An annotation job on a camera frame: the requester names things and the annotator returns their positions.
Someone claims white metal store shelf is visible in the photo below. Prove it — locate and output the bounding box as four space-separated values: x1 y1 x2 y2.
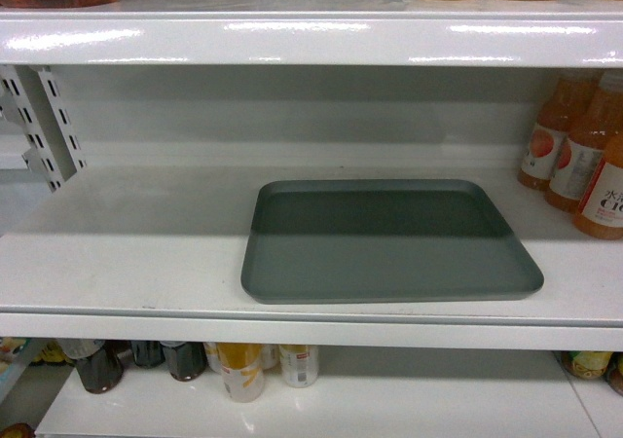
1 0 622 437

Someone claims orange juice bottle middle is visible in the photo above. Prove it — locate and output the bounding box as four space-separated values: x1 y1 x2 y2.
544 69 622 212

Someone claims orange juice bottle back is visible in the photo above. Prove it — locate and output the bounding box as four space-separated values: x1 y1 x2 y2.
517 69 603 191

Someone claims dark sauce bottle right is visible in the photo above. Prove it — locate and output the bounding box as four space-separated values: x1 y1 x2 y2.
160 341 207 382

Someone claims yellow white drink can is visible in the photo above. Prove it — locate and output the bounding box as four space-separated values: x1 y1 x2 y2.
217 343 264 403

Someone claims white slotted shelf upright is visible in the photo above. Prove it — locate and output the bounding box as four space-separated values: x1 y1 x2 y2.
1 64 87 192

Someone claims grey rectangular serving tray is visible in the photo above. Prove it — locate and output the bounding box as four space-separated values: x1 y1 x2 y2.
241 179 544 304

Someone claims white labelled drink can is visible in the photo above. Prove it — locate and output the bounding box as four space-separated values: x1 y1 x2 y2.
278 345 319 388

